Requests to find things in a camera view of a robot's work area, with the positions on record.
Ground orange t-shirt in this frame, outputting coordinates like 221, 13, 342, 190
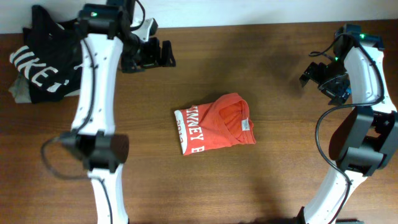
174, 93, 256, 156

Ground folded grey garment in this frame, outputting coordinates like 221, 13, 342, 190
9, 74, 80, 104

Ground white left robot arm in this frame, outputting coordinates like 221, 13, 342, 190
58, 1, 176, 223

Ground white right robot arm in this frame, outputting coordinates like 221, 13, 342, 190
295, 24, 397, 223

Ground black t-shirt white letters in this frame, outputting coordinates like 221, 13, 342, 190
9, 5, 83, 91

